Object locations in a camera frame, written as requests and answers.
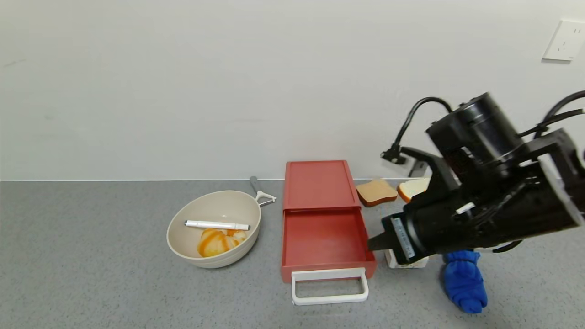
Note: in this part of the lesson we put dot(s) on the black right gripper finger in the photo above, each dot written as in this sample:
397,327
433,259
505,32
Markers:
380,242

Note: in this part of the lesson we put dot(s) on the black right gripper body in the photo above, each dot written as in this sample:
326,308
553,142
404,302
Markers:
402,238

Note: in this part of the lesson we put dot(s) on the small white printed box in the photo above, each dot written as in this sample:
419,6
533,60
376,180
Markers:
390,258

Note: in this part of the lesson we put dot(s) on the brown toast slice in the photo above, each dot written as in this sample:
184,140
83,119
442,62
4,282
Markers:
375,192

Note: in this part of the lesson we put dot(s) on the white bread slice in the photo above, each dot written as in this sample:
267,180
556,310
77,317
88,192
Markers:
413,187

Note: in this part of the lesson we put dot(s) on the blue cloth bundle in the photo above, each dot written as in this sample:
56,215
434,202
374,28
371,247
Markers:
464,283

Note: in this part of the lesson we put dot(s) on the orange striped croissant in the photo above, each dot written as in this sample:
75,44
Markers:
215,244

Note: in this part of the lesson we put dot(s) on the white marker pen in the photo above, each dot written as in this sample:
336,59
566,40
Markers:
215,225

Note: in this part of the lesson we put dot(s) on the beige ribbed bowl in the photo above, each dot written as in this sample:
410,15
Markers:
215,208

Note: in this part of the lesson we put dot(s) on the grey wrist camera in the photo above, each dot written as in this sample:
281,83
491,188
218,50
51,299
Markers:
418,169

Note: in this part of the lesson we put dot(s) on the white wall socket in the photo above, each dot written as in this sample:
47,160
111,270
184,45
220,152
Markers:
564,41

